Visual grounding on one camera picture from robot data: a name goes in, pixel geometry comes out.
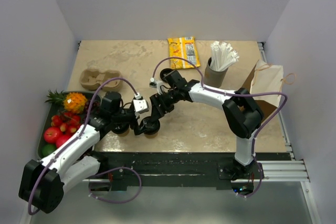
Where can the cardboard cup carrier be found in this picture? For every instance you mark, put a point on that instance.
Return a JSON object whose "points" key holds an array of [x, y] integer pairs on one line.
{"points": [[92, 79]]}

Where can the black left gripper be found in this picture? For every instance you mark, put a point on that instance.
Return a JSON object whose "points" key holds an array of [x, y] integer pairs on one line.
{"points": [[138, 128]]}

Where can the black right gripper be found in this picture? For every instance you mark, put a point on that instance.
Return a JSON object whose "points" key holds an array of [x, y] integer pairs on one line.
{"points": [[158, 111]]}

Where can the purple grapes bunch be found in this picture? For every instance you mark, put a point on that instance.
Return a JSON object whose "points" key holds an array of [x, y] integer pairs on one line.
{"points": [[95, 105]]}

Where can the orange horned melon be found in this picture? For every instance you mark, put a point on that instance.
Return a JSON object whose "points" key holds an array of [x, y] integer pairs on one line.
{"points": [[75, 102]]}

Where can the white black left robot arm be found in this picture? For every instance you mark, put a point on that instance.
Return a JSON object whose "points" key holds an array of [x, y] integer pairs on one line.
{"points": [[45, 182]]}

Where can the red apple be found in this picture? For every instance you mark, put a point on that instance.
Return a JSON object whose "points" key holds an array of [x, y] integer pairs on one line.
{"points": [[52, 134], [62, 140]]}

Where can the green lime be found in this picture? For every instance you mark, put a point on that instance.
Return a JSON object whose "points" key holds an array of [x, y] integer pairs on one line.
{"points": [[48, 149]]}

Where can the black plastic cup lid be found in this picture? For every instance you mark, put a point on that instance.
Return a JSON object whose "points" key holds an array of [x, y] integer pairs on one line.
{"points": [[119, 128]]}

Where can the small pineapple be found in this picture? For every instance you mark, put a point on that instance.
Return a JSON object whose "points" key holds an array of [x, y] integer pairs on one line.
{"points": [[55, 97]]}

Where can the yellow snack bag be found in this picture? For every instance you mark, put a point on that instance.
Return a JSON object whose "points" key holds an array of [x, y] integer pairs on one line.
{"points": [[182, 50]]}

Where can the brown paper bag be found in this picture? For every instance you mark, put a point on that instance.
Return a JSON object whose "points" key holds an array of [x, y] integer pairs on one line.
{"points": [[265, 78]]}

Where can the green fruit tray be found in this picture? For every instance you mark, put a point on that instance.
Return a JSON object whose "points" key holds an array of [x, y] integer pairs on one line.
{"points": [[56, 109]]}

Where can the aluminium frame rail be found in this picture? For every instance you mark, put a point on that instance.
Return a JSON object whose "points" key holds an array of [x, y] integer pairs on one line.
{"points": [[281, 172]]}

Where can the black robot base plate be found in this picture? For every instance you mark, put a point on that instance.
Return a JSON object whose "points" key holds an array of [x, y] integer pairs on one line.
{"points": [[121, 170]]}

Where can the red strawberries cluster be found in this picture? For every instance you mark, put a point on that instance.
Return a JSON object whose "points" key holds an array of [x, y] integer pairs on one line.
{"points": [[67, 122]]}

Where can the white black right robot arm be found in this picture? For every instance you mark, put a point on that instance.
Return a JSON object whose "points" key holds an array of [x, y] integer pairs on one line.
{"points": [[243, 114]]}

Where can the grey straw holder cup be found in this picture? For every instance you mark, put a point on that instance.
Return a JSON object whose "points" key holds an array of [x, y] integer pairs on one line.
{"points": [[213, 78]]}

